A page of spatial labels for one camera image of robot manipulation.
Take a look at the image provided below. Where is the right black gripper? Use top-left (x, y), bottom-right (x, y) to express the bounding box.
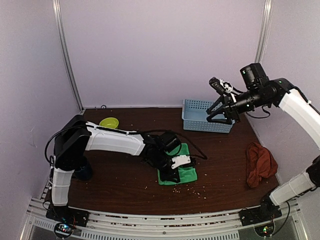
top-left (207, 86), bottom-right (270, 125)

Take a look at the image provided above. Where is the green towel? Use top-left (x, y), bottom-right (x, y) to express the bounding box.
top-left (157, 143), bottom-right (198, 186)

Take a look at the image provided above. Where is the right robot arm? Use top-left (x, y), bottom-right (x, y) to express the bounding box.
top-left (206, 63), bottom-right (320, 221)

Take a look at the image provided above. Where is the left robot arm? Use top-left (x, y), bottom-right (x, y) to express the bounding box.
top-left (51, 115), bottom-right (190, 222)

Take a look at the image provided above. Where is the light blue plastic basket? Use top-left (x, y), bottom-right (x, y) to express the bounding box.
top-left (181, 99), bottom-right (235, 134)

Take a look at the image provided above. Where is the brown towel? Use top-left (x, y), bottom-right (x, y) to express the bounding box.
top-left (245, 142), bottom-right (278, 188)

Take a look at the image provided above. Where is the green plastic bowl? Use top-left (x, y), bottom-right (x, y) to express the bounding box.
top-left (99, 117), bottom-right (119, 129)

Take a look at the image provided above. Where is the dark blue mug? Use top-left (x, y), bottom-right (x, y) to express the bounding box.
top-left (72, 161), bottom-right (93, 181)

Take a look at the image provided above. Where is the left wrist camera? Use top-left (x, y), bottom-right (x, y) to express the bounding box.
top-left (171, 155), bottom-right (196, 169)

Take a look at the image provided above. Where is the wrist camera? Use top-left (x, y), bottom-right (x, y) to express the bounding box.
top-left (171, 155), bottom-right (196, 169)
top-left (209, 77), bottom-right (236, 102)

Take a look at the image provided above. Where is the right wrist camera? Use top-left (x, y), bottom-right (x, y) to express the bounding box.
top-left (209, 77), bottom-right (236, 102)

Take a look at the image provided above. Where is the aluminium front rail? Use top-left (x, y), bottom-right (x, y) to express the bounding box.
top-left (19, 197), bottom-right (308, 240)

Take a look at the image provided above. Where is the right aluminium frame post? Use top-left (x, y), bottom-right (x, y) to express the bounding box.
top-left (254, 0), bottom-right (274, 63)

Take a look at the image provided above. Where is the aluminium frame post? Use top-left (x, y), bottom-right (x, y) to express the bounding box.
top-left (52, 0), bottom-right (84, 112)
top-left (254, 0), bottom-right (274, 63)

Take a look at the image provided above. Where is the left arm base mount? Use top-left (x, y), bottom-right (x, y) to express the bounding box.
top-left (45, 206), bottom-right (90, 227)

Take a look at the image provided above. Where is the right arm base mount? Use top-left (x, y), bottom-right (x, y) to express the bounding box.
top-left (238, 206), bottom-right (282, 227)

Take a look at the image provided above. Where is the left aluminium frame post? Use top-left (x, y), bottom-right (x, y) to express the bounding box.
top-left (52, 0), bottom-right (84, 112)

